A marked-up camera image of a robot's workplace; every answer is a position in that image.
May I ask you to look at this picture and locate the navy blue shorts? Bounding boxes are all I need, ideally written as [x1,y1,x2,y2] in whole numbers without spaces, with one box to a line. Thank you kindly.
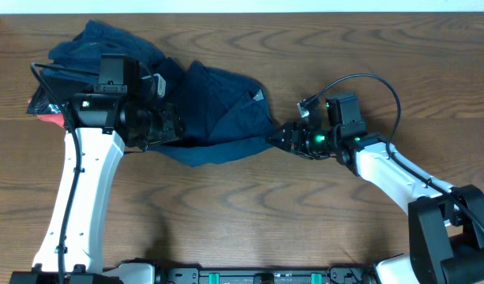
[148,58,275,166]

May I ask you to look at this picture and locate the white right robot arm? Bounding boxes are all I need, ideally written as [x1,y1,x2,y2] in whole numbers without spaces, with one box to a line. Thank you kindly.
[266,122,484,283]

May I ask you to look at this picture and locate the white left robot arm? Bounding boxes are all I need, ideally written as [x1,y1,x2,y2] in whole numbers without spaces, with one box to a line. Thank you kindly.
[10,93,186,283]

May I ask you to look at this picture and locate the red printed folded shirt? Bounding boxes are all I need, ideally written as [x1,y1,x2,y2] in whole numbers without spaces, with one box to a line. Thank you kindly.
[34,99,65,128]

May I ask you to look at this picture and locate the dark blue folded garment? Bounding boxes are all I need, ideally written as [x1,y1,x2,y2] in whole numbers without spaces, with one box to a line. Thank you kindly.
[48,21,174,83]

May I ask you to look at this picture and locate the black printed folded shirt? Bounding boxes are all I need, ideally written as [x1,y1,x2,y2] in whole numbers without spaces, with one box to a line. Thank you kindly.
[26,86,62,115]

